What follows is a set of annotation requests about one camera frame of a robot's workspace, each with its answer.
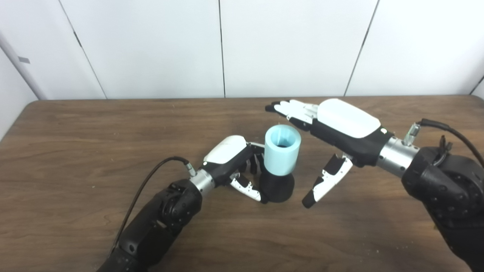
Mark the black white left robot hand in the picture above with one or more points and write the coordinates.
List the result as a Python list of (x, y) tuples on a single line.
[(225, 153)]

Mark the light blue cylinder cup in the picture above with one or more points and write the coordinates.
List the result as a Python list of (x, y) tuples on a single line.
[(280, 158)]

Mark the black flared nozzle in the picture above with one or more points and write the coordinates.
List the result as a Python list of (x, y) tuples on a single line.
[(278, 189)]

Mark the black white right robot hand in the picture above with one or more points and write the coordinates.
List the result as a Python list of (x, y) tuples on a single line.
[(348, 124)]

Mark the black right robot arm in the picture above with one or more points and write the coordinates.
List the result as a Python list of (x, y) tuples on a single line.
[(450, 189)]

